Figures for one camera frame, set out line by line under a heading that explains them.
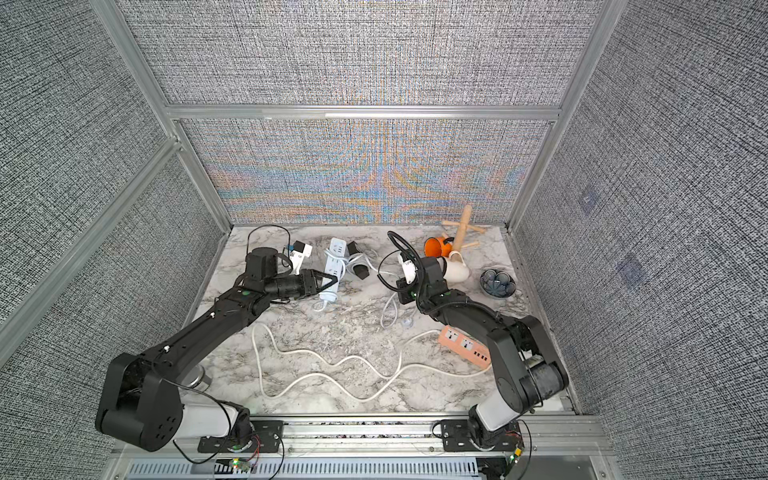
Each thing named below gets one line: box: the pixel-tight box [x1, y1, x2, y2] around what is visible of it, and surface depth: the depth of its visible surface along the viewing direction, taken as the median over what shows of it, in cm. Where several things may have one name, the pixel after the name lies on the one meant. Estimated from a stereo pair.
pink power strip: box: [438, 325, 491, 369], surface depth 87 cm
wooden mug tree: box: [442, 205, 486, 251], surface depth 90 cm
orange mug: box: [424, 236, 453, 258], surface depth 99 cm
